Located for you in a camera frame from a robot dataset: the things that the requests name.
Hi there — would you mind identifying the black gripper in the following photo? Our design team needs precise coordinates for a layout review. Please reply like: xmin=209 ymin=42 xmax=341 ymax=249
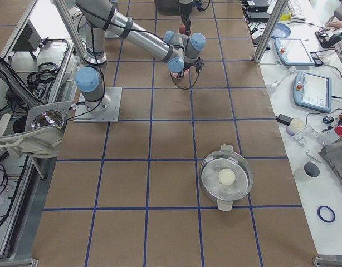
xmin=183 ymin=62 xmax=196 ymax=71
xmin=181 ymin=13 xmax=191 ymax=35

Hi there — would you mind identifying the pink bowl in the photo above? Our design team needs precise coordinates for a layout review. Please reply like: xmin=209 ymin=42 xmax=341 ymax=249
xmin=170 ymin=69 xmax=189 ymax=79

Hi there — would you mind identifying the red apple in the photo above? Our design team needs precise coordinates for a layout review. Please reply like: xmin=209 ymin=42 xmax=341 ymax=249
xmin=178 ymin=24 xmax=186 ymax=34

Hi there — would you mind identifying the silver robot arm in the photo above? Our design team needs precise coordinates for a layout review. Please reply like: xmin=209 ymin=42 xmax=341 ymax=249
xmin=178 ymin=0 xmax=193 ymax=36
xmin=75 ymin=1 xmax=206 ymax=113

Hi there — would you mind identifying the blue plate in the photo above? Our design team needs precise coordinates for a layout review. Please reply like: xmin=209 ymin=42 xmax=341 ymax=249
xmin=271 ymin=23 xmax=291 ymax=39

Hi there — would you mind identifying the steel bowl on chair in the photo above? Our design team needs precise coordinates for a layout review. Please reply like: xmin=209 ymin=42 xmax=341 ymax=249
xmin=31 ymin=110 xmax=65 ymax=130

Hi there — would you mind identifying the black computer box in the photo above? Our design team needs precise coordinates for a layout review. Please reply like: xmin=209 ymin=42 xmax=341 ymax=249
xmin=242 ymin=0 xmax=270 ymax=23

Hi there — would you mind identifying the blue teach pendant upper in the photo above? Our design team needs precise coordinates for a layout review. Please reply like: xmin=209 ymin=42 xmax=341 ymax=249
xmin=274 ymin=38 xmax=315 ymax=66

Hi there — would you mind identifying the blue teach pendant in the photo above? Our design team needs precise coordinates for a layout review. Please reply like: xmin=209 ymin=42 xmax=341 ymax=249
xmin=292 ymin=71 xmax=332 ymax=113
xmin=274 ymin=38 xmax=315 ymax=66

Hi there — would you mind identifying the steel steamer pot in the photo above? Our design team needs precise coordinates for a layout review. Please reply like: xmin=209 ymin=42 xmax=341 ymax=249
xmin=199 ymin=144 xmax=253 ymax=211

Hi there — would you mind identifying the white steamed bun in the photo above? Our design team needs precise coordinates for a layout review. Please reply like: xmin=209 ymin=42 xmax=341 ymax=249
xmin=218 ymin=168 xmax=236 ymax=185

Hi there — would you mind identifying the blue teach pendant lower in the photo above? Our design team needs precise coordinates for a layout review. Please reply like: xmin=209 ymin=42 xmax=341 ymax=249
xmin=292 ymin=71 xmax=332 ymax=113

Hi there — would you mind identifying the white cup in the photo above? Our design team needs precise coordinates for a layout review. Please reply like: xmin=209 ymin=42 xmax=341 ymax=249
xmin=294 ymin=162 xmax=320 ymax=182

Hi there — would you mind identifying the grey cloth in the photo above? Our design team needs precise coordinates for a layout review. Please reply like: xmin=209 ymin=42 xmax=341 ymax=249
xmin=319 ymin=140 xmax=342 ymax=187

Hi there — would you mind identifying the blue rubber ring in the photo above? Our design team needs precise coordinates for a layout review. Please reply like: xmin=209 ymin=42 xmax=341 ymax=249
xmin=317 ymin=205 xmax=336 ymax=223

